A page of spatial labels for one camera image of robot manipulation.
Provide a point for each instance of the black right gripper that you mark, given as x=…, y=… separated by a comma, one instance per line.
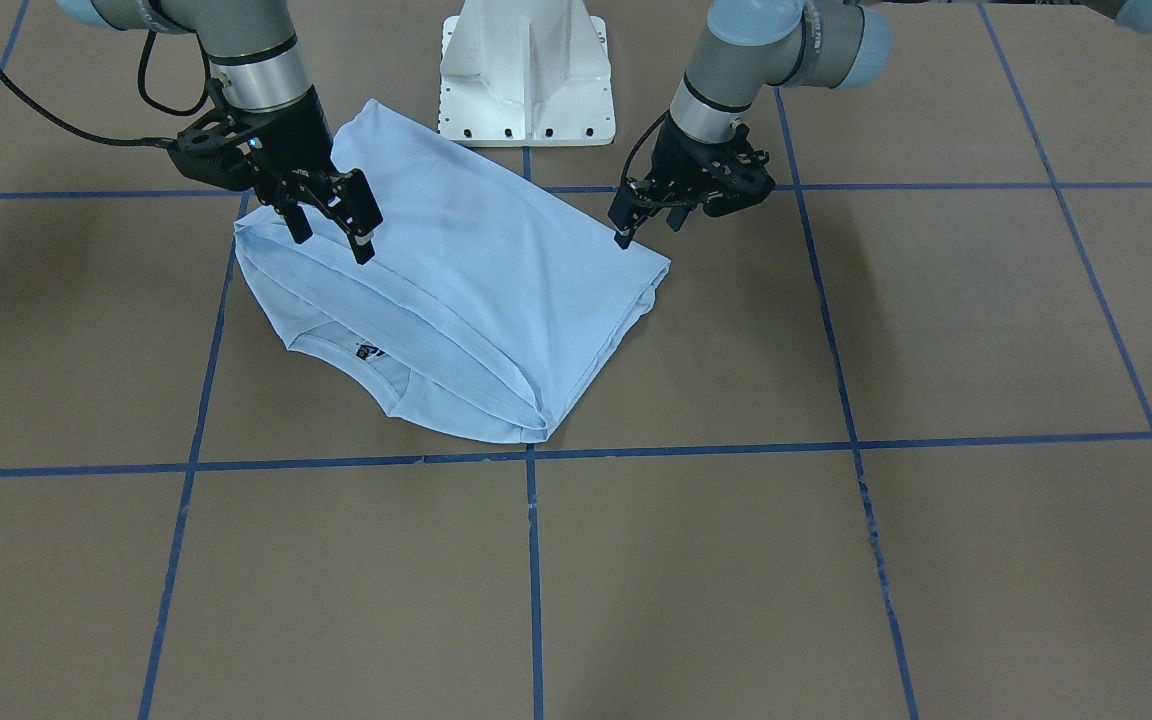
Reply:
x=299, y=140

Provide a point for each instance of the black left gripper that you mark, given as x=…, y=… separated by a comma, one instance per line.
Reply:
x=677, y=156

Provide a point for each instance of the light blue t-shirt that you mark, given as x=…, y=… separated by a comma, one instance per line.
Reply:
x=490, y=305

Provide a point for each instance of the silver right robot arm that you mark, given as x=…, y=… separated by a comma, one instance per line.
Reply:
x=250, y=47

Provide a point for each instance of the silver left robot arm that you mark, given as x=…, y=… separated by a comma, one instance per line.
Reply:
x=749, y=45

